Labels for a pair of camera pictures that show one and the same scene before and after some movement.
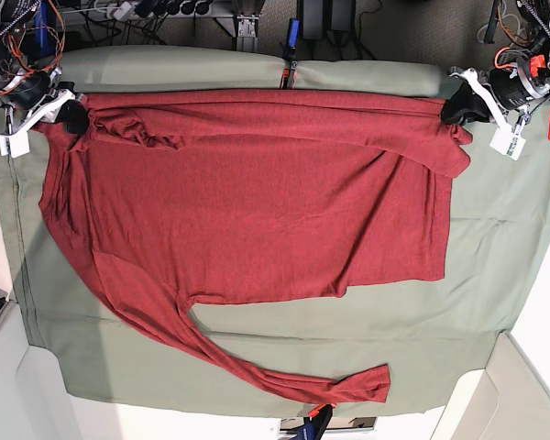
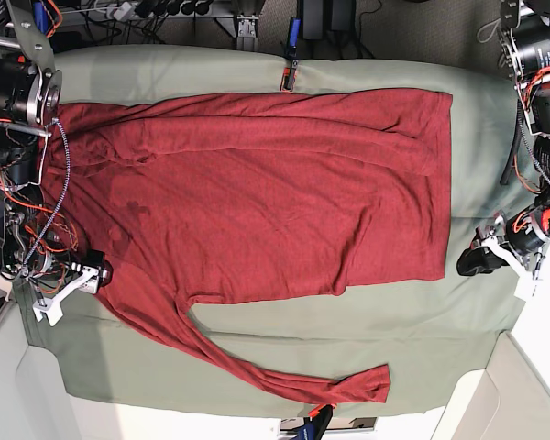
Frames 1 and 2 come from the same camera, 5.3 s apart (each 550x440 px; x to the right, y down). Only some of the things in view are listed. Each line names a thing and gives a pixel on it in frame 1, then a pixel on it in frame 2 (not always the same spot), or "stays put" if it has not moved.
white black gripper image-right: [500, 86] → [483, 259]
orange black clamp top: [284, 79] stays put
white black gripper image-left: [45, 111] → [90, 268]
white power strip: [120, 11] stays put
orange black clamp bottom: [319, 416] stays put
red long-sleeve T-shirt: [203, 196] stays put
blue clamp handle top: [293, 33] stays put
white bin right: [507, 400] stays put
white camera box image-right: [508, 142] → [526, 288]
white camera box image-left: [14, 145] → [51, 307]
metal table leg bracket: [245, 28] stays put
